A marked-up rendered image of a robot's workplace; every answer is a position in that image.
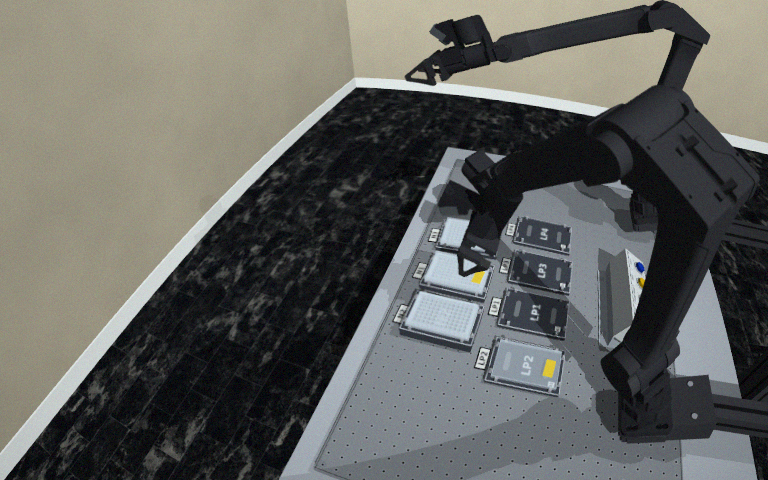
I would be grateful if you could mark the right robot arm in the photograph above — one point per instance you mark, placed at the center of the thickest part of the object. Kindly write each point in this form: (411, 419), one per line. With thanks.
(640, 19)

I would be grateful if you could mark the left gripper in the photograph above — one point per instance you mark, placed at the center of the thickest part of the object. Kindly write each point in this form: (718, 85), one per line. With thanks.
(490, 243)

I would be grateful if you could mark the grey operator panel with colored buttons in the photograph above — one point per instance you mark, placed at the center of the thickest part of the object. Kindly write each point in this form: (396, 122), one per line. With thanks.
(619, 290)

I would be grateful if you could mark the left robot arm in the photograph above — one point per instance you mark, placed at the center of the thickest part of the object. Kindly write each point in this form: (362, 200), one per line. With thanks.
(697, 196)

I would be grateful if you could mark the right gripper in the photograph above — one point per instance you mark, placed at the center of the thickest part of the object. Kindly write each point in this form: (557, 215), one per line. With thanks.
(445, 72)

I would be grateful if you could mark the grey perforated work table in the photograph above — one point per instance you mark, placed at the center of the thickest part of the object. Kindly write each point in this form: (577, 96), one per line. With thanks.
(421, 411)

